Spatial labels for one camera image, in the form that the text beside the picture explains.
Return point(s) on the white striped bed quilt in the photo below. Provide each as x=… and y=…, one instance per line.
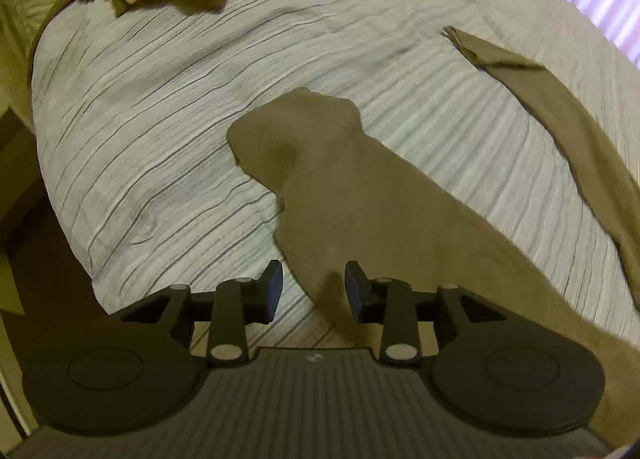
x=132, y=111

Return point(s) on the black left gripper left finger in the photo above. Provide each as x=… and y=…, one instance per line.
x=227, y=310

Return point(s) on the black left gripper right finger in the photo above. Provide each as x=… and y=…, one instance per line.
x=400, y=310

